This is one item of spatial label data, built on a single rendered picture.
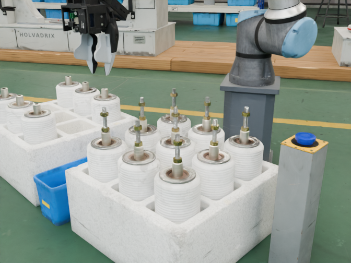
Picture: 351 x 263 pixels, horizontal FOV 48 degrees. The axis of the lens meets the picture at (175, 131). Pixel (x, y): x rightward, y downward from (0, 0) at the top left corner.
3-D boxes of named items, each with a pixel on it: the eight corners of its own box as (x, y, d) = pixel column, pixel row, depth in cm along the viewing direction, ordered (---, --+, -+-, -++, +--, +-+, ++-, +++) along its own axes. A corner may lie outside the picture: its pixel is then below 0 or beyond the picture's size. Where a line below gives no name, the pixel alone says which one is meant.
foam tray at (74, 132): (81, 135, 166) (78, 94, 159) (140, 165, 140) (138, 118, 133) (-14, 164, 141) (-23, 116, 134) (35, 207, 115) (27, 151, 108)
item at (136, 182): (119, 217, 98) (115, 151, 91) (157, 212, 100) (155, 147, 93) (123, 241, 89) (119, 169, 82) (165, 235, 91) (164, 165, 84)
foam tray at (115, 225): (173, 179, 131) (173, 128, 124) (278, 227, 106) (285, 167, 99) (71, 230, 104) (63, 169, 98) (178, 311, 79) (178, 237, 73)
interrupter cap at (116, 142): (110, 135, 100) (110, 133, 100) (128, 144, 95) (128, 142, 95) (84, 144, 96) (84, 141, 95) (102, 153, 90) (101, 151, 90)
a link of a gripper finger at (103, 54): (92, 79, 84) (83, 35, 81) (109, 74, 89) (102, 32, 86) (103, 79, 83) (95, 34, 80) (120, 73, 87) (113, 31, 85)
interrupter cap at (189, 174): (179, 189, 75) (179, 186, 75) (151, 177, 80) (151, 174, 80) (203, 175, 81) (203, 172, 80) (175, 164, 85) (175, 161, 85)
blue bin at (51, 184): (121, 177, 132) (119, 144, 127) (142, 189, 124) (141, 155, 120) (36, 213, 112) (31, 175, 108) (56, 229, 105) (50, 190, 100)
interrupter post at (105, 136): (107, 141, 97) (106, 129, 96) (113, 144, 95) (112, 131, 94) (99, 144, 95) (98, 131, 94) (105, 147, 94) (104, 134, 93)
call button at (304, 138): (300, 139, 83) (301, 130, 82) (318, 144, 80) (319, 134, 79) (290, 144, 80) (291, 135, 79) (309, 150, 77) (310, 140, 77)
